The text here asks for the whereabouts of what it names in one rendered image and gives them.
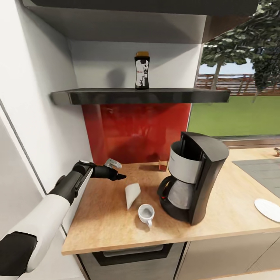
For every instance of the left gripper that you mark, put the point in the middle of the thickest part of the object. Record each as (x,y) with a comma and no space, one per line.
(110,173)

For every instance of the coffee cup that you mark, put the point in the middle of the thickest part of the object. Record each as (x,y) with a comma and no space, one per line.
(146,214)

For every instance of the shelf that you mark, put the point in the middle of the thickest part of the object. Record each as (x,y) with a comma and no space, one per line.
(148,21)
(94,96)

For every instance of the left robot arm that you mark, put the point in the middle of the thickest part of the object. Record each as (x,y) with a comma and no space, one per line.
(25,245)

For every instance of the bottle of coffee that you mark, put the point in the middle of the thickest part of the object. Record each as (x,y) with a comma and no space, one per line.
(142,61)

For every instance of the paper coffee filter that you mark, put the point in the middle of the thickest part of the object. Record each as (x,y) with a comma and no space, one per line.
(132,191)

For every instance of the saucer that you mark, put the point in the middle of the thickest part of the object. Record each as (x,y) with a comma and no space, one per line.
(269,209)

